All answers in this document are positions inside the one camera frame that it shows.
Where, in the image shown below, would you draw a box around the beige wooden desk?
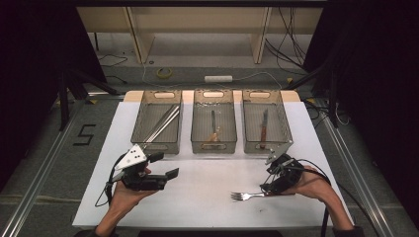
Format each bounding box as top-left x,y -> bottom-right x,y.
76,6 -> 324,65

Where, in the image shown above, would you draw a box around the metal spoon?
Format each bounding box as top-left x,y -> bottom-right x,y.
210,109 -> 220,139

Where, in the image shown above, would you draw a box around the white table cover sheet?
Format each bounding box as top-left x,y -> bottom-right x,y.
72,101 -> 355,229

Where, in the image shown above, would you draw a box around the transparent grey plastic bin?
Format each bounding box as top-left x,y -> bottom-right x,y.
190,89 -> 238,155
130,89 -> 184,156
241,89 -> 293,155

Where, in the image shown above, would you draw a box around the black floor cable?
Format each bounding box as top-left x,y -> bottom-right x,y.
98,53 -> 128,68

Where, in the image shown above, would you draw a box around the black metal stand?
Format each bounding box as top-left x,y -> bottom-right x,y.
285,62 -> 340,127
57,67 -> 122,131

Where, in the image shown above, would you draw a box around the dark curtain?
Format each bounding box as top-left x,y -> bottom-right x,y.
302,0 -> 419,228
0,0 -> 107,192

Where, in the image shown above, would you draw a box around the left hand-held gripper cable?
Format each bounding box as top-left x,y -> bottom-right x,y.
94,154 -> 125,208

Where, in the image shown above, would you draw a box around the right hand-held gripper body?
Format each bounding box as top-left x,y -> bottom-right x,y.
265,141 -> 305,196

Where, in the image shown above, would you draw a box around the right hand-held gripper cable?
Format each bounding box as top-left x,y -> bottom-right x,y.
290,158 -> 332,237

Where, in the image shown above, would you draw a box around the person's right hand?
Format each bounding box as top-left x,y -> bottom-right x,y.
290,165 -> 334,202

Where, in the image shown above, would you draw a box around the black hanging cables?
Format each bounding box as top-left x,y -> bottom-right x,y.
265,7 -> 307,72

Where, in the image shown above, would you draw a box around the yellow tape roll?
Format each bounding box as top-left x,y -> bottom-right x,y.
156,67 -> 173,79

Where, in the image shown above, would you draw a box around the metal fork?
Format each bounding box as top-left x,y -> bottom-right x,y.
230,192 -> 270,202

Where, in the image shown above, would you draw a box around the aluminium floor rail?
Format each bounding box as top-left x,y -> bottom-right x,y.
320,113 -> 396,237
0,98 -> 87,237

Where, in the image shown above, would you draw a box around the white power strip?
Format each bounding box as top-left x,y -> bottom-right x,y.
204,75 -> 234,84

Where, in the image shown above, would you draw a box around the person's left hand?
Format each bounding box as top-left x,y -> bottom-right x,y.
110,167 -> 158,217

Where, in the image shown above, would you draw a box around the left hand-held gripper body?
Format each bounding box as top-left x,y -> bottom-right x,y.
114,143 -> 168,193

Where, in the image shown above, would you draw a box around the hand-held gripper cable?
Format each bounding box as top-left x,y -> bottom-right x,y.
290,158 -> 332,237
94,154 -> 125,208

